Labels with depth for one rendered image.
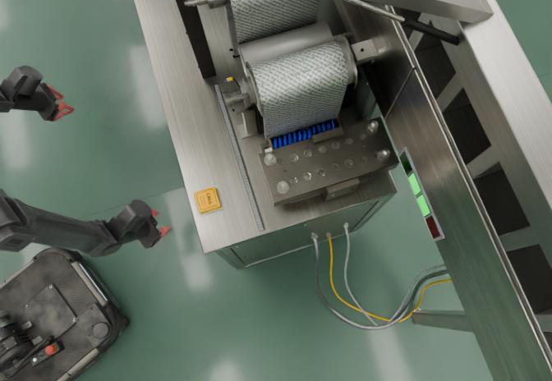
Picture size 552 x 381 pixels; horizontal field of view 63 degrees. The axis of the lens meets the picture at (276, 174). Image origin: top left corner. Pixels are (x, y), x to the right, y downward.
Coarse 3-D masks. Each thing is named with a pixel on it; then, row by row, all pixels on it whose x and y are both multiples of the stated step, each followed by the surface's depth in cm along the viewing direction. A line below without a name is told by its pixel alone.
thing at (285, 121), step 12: (336, 96) 125; (300, 108) 125; (312, 108) 128; (324, 108) 131; (336, 108) 134; (264, 120) 125; (276, 120) 128; (288, 120) 130; (300, 120) 133; (312, 120) 136; (324, 120) 140; (264, 132) 134; (276, 132) 136; (288, 132) 140
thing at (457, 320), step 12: (372, 108) 186; (420, 312) 212; (432, 312) 196; (444, 312) 183; (456, 312) 172; (420, 324) 213; (432, 324) 195; (444, 324) 180; (456, 324) 167; (468, 324) 156
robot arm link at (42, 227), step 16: (0, 192) 75; (16, 208) 75; (32, 208) 80; (32, 224) 76; (48, 224) 81; (64, 224) 87; (80, 224) 95; (96, 224) 104; (0, 240) 68; (16, 240) 71; (32, 240) 74; (48, 240) 85; (64, 240) 90; (80, 240) 95; (96, 240) 100; (112, 240) 106; (96, 256) 106
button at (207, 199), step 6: (198, 192) 146; (204, 192) 146; (210, 192) 146; (216, 192) 146; (198, 198) 145; (204, 198) 145; (210, 198) 145; (216, 198) 145; (198, 204) 145; (204, 204) 145; (210, 204) 145; (216, 204) 145; (204, 210) 144; (210, 210) 146
